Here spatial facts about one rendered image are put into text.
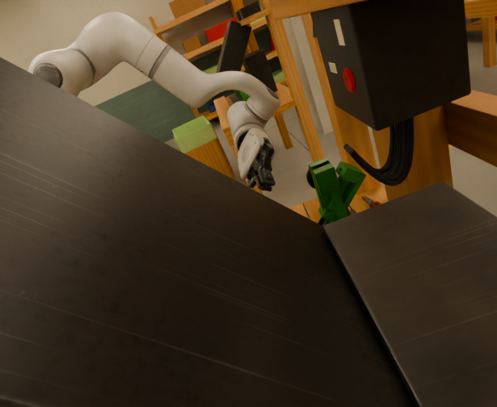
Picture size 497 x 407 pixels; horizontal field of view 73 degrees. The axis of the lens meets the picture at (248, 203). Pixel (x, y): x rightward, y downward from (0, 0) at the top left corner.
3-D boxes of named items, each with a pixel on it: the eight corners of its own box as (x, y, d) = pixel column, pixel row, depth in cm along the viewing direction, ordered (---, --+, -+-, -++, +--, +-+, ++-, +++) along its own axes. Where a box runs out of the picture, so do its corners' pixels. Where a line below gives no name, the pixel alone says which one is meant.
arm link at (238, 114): (274, 130, 86) (251, 156, 90) (263, 107, 95) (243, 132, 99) (249, 113, 81) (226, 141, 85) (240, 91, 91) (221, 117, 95)
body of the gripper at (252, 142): (229, 153, 85) (236, 180, 77) (246, 119, 80) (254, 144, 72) (255, 161, 88) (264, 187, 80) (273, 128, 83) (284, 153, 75)
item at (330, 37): (373, 134, 42) (344, 4, 35) (332, 106, 57) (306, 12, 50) (473, 94, 40) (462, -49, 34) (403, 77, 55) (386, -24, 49)
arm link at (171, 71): (186, 17, 80) (282, 95, 90) (153, 73, 87) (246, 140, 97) (180, 20, 72) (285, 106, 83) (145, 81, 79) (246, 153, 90)
